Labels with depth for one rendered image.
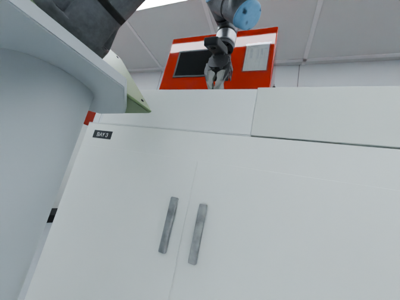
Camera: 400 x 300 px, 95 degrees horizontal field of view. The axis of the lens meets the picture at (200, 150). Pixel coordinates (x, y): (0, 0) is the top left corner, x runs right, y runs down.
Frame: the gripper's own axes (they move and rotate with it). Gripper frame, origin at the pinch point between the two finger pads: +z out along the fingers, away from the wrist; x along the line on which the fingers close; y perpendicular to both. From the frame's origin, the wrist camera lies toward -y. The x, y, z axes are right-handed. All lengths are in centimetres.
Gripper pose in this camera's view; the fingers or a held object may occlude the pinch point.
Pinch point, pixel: (212, 90)
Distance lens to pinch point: 64.8
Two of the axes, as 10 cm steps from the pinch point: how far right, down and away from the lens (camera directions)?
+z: -2.0, 9.5, -2.2
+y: 3.2, 2.8, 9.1
